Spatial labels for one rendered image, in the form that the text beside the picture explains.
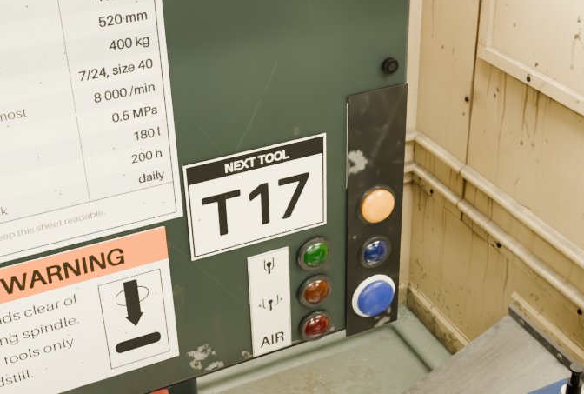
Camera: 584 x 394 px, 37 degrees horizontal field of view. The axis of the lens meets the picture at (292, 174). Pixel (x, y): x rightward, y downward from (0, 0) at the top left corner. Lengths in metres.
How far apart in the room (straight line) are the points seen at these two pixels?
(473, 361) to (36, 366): 1.31
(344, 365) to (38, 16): 1.70
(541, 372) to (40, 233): 1.34
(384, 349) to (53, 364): 1.61
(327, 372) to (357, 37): 1.58
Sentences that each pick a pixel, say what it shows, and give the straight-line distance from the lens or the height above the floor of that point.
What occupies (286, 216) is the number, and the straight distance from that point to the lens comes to 0.59.
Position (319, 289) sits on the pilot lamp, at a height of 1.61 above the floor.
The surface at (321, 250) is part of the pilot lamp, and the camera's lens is 0.61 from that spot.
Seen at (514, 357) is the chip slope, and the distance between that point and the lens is 1.79.
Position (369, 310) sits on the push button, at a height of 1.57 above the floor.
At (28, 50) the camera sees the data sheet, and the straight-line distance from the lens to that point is 0.49.
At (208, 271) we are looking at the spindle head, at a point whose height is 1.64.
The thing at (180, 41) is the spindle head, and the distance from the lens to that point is 0.51.
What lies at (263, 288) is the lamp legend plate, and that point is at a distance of 0.61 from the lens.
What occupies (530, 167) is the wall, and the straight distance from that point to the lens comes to 1.68.
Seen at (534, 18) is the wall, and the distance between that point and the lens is 1.58.
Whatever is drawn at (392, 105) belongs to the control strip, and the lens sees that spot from 0.59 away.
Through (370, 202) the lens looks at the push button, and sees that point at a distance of 0.61.
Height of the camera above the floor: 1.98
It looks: 30 degrees down
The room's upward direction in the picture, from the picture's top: 1 degrees counter-clockwise
